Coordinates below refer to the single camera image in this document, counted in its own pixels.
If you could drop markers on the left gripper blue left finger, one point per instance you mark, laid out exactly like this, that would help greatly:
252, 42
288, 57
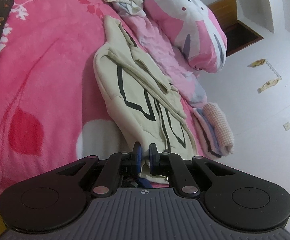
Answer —
117, 165

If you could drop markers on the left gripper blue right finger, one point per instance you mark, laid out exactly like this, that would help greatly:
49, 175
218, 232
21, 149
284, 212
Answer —
173, 167

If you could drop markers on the beige zip hoodie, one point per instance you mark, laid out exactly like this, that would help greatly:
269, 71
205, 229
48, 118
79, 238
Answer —
140, 99

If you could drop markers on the stack of folded clothes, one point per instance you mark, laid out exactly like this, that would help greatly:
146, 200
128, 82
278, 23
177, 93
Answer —
206, 135

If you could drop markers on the light pink quilt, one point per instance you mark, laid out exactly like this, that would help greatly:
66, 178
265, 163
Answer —
168, 58

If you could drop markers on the pink magenta floral bed blanket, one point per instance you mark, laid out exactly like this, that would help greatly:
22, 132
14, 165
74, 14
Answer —
51, 109

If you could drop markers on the large pink blue cartoon pillow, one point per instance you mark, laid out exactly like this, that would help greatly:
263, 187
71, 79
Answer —
192, 28

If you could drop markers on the brown wooden door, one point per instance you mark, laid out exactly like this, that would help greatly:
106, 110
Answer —
239, 35

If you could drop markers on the wall hook rack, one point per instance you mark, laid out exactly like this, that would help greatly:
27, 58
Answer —
278, 76

